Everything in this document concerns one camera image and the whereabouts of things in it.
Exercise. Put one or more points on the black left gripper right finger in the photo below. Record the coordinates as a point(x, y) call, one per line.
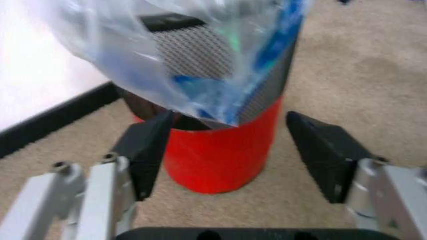
point(328, 160)

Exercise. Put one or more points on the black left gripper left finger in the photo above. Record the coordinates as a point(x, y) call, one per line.
point(143, 152)

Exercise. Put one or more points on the translucent blue garbage bag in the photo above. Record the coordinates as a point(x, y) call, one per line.
point(140, 55)

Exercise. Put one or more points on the red mesh trash bin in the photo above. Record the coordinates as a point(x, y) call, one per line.
point(227, 150)

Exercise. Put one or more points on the black baseboard strip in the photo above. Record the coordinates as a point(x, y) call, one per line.
point(50, 122)

